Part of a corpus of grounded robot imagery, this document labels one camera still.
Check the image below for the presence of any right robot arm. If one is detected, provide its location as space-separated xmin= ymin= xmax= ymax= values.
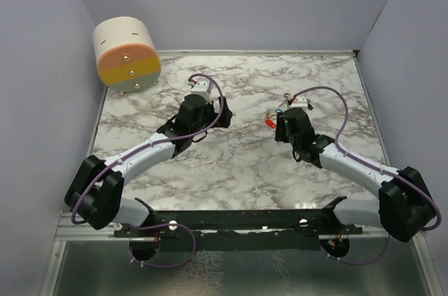
xmin=275 ymin=108 xmax=437 ymax=242

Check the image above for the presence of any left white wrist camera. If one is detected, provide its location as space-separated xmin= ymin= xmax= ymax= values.
xmin=190 ymin=80 xmax=213 ymax=104

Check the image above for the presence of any purple cable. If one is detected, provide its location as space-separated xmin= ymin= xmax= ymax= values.
xmin=290 ymin=86 xmax=442 ymax=265
xmin=71 ymin=73 xmax=225 ymax=270

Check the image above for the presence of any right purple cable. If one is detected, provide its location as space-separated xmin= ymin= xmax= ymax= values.
xmin=290 ymin=86 xmax=442 ymax=265

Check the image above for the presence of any pastel three-drawer cylinder box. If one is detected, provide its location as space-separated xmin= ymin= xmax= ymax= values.
xmin=92 ymin=16 xmax=162 ymax=93

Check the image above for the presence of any aluminium extrusion frame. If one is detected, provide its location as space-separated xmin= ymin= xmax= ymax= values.
xmin=55 ymin=213 xmax=122 ymax=241

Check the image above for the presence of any red key tag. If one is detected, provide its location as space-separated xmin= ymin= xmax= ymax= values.
xmin=265 ymin=119 xmax=277 ymax=129

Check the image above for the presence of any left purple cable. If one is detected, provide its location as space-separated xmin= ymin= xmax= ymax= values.
xmin=71 ymin=73 xmax=225 ymax=270

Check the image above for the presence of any black mounting rail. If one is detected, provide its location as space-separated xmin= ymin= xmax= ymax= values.
xmin=114 ymin=209 xmax=362 ymax=251

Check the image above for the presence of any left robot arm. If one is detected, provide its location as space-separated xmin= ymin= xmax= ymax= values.
xmin=64 ymin=94 xmax=232 ymax=237

